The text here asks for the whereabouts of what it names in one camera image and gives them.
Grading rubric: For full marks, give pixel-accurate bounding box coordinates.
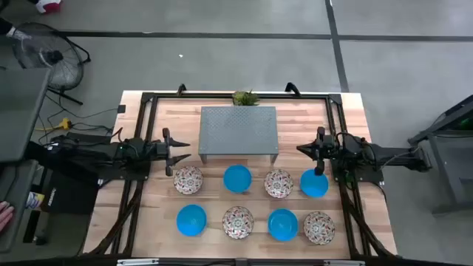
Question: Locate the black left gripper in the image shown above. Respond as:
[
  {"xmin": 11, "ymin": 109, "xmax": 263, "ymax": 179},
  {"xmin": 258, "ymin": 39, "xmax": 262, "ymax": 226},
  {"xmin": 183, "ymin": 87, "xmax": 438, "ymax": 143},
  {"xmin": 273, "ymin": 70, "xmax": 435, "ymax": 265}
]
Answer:
[{"xmin": 154, "ymin": 127, "xmax": 192, "ymax": 177}]

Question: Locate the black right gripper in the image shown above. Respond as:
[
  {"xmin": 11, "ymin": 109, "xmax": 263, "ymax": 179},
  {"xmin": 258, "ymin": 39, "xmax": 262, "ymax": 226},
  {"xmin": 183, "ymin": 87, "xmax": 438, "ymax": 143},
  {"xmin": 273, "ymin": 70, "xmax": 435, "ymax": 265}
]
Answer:
[{"xmin": 296, "ymin": 126, "xmax": 336, "ymax": 177}]

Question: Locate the floral patterned ceramic bowl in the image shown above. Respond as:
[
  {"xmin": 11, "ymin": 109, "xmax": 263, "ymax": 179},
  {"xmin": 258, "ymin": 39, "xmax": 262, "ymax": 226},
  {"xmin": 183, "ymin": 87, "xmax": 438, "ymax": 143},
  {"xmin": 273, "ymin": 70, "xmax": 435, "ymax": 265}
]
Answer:
[
  {"xmin": 263, "ymin": 168, "xmax": 295, "ymax": 200},
  {"xmin": 222, "ymin": 205, "xmax": 256, "ymax": 240},
  {"xmin": 303, "ymin": 211, "xmax": 336, "ymax": 246},
  {"xmin": 173, "ymin": 165, "xmax": 204, "ymax": 196}
]

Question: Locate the blue plastic mini bowl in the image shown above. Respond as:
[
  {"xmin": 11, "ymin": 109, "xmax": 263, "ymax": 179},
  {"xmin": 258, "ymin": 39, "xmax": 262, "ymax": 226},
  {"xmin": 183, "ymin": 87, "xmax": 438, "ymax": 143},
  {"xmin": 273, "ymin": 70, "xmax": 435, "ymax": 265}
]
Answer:
[
  {"xmin": 267, "ymin": 208, "xmax": 299, "ymax": 242},
  {"xmin": 175, "ymin": 203, "xmax": 208, "ymax": 238},
  {"xmin": 222, "ymin": 164, "xmax": 253, "ymax": 194},
  {"xmin": 299, "ymin": 168, "xmax": 330, "ymax": 199}
]

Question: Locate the grey perforated metal rack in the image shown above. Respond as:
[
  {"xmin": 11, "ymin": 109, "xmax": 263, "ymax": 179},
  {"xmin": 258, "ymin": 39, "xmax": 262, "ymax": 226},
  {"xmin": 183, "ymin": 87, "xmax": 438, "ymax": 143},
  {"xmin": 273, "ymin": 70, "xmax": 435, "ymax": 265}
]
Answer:
[{"xmin": 198, "ymin": 106, "xmax": 280, "ymax": 165}]

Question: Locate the small green succulent plant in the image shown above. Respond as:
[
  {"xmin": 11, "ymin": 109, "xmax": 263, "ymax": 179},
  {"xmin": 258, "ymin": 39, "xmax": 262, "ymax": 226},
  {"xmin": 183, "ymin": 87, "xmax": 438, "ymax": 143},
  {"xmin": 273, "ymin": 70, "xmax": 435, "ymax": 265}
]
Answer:
[{"xmin": 231, "ymin": 89, "xmax": 261, "ymax": 107}]

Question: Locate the yellow power plug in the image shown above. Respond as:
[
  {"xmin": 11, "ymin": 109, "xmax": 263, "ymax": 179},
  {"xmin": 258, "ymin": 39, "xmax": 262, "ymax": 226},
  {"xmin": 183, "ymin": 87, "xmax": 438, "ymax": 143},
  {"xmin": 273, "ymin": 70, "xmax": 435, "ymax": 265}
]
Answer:
[{"xmin": 35, "ymin": 117, "xmax": 73, "ymax": 133}]

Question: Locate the black computer case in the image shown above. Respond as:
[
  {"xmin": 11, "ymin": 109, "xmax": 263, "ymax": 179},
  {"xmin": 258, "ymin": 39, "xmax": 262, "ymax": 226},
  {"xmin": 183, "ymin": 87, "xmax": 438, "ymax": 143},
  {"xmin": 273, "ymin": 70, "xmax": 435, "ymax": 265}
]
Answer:
[{"xmin": 40, "ymin": 170, "xmax": 100, "ymax": 216}]

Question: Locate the grey metal table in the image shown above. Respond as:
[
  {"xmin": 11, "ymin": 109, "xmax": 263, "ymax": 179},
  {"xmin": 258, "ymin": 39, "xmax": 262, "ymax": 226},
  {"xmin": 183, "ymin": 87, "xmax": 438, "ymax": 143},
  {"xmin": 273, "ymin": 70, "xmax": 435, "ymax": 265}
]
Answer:
[{"xmin": 407, "ymin": 94, "xmax": 473, "ymax": 215}]

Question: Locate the printed colourful packet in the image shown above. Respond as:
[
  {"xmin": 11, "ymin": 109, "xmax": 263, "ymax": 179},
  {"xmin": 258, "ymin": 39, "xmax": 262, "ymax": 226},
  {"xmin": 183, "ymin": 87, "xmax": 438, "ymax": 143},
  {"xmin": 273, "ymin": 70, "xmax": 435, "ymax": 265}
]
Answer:
[{"xmin": 25, "ymin": 191, "xmax": 46, "ymax": 211}]

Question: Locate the grey desk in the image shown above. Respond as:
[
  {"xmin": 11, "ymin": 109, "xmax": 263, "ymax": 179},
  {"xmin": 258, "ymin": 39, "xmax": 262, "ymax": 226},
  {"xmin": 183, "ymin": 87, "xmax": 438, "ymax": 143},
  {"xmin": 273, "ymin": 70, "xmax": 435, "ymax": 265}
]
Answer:
[{"xmin": 0, "ymin": 67, "xmax": 52, "ymax": 254}]

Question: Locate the black floor fan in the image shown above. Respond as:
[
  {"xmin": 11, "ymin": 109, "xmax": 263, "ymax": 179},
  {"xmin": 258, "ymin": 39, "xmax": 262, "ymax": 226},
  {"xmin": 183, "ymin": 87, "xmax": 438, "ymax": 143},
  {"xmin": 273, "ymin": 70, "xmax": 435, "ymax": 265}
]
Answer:
[{"xmin": 10, "ymin": 21, "xmax": 92, "ymax": 107}]

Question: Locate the person's hand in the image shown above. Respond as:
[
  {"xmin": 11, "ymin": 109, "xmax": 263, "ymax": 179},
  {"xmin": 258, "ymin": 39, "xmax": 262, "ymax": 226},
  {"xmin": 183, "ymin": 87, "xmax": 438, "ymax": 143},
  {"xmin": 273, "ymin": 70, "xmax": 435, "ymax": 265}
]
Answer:
[{"xmin": 0, "ymin": 201, "xmax": 16, "ymax": 234}]

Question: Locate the person's shoe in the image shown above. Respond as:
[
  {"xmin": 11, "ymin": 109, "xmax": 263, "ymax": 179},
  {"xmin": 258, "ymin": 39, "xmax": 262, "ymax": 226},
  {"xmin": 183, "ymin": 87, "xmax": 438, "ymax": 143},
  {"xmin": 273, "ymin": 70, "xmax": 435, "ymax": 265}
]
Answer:
[
  {"xmin": 5, "ymin": 26, "xmax": 33, "ymax": 41},
  {"xmin": 35, "ymin": 0, "xmax": 63, "ymax": 15}
]

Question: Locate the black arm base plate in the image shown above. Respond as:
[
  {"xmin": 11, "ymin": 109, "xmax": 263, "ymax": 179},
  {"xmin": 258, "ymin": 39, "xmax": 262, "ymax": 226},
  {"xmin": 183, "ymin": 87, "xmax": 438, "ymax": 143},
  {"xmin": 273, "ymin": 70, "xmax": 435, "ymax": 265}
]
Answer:
[
  {"xmin": 96, "ymin": 162, "xmax": 153, "ymax": 183},
  {"xmin": 330, "ymin": 153, "xmax": 386, "ymax": 186}
]

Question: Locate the black floor cable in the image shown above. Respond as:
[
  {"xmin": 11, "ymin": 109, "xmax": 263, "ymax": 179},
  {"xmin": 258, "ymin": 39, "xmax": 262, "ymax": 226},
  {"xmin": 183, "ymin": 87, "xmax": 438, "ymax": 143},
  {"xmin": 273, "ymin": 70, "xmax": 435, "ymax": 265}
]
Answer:
[{"xmin": 35, "ymin": 92, "xmax": 125, "ymax": 145}]

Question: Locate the silver metal bracket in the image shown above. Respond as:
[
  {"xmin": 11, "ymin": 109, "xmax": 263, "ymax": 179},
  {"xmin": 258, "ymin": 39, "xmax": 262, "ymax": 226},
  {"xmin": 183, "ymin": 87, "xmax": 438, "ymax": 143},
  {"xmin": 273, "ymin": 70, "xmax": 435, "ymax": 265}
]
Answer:
[
  {"xmin": 116, "ymin": 258, "xmax": 160, "ymax": 266},
  {"xmin": 323, "ymin": 259, "xmax": 367, "ymax": 266}
]

